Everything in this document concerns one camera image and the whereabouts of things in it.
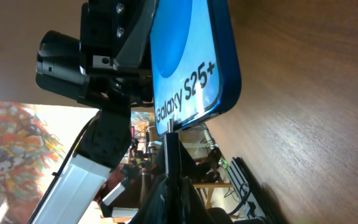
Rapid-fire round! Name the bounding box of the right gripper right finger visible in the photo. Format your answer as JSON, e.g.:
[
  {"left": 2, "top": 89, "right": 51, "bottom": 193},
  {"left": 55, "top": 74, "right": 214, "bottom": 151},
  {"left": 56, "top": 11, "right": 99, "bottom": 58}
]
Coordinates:
[{"left": 181, "top": 178, "right": 226, "bottom": 224}]

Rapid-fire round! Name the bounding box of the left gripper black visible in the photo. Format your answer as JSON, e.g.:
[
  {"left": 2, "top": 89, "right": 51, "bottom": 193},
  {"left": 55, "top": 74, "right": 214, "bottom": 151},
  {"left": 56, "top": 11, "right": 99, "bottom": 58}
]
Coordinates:
[{"left": 80, "top": 0, "right": 159, "bottom": 108}]

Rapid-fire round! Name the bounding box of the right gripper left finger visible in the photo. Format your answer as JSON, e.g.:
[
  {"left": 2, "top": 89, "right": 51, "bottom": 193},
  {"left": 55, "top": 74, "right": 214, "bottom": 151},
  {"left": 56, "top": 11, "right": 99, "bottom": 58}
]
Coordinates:
[{"left": 129, "top": 175, "right": 168, "bottom": 224}]

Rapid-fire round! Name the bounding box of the blue Galaxy smartphone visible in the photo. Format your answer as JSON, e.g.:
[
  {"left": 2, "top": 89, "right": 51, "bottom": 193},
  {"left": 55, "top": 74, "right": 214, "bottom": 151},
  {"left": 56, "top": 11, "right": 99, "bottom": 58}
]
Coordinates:
[{"left": 150, "top": 0, "right": 241, "bottom": 136}]

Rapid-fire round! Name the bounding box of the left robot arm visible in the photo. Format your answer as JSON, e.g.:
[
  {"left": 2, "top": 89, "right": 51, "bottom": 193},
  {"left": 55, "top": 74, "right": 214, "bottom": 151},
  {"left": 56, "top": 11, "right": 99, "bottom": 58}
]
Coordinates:
[{"left": 29, "top": 0, "right": 158, "bottom": 223}]

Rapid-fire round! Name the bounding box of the aluminium frame rail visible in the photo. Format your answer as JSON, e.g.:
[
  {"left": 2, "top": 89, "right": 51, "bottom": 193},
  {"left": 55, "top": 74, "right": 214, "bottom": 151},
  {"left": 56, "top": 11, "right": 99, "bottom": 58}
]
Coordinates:
[{"left": 227, "top": 157, "right": 280, "bottom": 224}]

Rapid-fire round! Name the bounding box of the colourful wall painting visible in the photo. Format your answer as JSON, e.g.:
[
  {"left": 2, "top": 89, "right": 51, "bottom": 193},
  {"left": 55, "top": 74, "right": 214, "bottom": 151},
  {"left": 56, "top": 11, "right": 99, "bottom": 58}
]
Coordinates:
[{"left": 0, "top": 101, "right": 65, "bottom": 223}]

